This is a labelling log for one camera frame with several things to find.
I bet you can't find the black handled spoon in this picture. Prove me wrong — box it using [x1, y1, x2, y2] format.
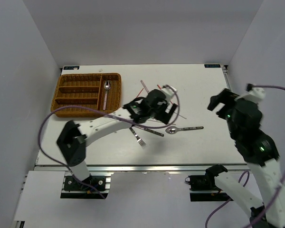
[165, 126, 204, 134]

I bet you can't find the black handled knife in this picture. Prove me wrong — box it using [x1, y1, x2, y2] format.
[133, 126, 164, 137]

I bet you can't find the pink handled knife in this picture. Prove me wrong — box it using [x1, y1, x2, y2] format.
[140, 80, 149, 93]

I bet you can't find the black handled fork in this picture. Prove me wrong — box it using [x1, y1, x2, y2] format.
[129, 127, 146, 148]

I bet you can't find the pink handled spoon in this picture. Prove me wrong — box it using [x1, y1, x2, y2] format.
[103, 80, 112, 110]

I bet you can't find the thin white chopstick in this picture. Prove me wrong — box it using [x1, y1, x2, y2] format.
[147, 118, 176, 125]

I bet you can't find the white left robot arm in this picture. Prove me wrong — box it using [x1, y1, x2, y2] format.
[57, 85, 177, 190]

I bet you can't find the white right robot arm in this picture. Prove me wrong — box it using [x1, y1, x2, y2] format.
[205, 85, 285, 228]

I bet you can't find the blue label right corner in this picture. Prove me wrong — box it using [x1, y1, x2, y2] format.
[204, 64, 221, 68]

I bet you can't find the blue label corner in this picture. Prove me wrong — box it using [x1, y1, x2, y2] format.
[204, 64, 221, 68]
[63, 66, 79, 70]

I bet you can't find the woven wicker cutlery tray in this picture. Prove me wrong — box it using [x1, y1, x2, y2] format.
[50, 73, 122, 113]

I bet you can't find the blue label left corner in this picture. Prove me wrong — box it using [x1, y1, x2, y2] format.
[63, 66, 79, 70]

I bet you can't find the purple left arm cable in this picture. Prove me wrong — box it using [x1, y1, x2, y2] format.
[38, 85, 181, 200]

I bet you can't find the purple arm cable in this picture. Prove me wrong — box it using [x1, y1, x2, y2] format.
[38, 85, 181, 200]
[205, 84, 285, 228]

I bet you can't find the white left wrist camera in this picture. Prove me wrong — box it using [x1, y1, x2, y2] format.
[161, 85, 178, 102]

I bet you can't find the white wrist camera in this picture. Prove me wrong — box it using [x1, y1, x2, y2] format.
[238, 84, 266, 104]
[161, 85, 178, 102]

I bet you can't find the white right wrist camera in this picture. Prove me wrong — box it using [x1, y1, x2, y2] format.
[238, 84, 266, 104]

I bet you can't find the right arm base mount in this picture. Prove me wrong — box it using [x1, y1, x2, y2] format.
[184, 164, 232, 202]

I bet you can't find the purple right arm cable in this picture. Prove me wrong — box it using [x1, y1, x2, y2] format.
[205, 84, 285, 228]

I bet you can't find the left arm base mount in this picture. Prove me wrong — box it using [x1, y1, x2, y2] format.
[60, 174, 110, 200]

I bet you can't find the aluminium table edge rail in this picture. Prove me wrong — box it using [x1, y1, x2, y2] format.
[34, 164, 249, 172]

